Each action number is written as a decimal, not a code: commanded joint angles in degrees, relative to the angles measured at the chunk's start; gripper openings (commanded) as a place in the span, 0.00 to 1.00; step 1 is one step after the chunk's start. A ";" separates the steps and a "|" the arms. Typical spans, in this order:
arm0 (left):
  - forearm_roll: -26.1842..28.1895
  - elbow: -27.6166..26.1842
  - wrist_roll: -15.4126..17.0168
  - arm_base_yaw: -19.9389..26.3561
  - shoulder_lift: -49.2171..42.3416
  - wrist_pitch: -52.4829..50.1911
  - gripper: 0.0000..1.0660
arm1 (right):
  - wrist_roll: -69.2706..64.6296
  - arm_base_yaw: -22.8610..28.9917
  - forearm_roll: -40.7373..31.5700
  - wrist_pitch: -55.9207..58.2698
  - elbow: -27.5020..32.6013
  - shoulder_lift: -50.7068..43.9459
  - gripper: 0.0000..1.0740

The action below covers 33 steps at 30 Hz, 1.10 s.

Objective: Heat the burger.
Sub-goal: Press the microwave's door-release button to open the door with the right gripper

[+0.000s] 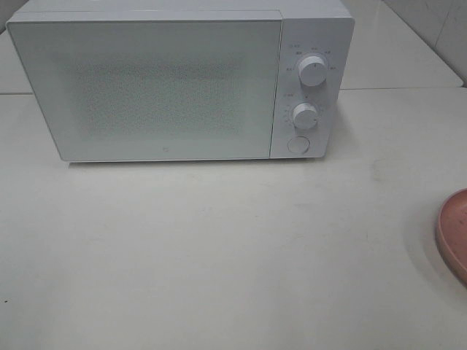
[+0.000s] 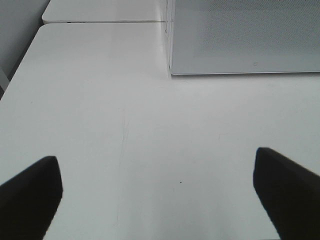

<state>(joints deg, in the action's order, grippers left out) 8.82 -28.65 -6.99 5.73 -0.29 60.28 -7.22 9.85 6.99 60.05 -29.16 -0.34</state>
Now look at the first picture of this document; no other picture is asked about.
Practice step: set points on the white control knob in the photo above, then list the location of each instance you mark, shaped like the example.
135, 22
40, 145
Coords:
312, 70
304, 116

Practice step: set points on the round white door button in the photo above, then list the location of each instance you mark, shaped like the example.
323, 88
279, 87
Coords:
298, 145

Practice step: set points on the white microwave oven body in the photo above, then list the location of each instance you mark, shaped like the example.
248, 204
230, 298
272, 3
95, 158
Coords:
322, 27

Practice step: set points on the lower white control knob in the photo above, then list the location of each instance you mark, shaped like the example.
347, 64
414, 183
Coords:
304, 116

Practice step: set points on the pink round plate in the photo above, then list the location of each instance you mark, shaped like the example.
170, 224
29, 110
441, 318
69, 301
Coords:
451, 234

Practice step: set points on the upper white control knob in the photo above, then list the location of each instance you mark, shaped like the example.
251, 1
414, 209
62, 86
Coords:
312, 70

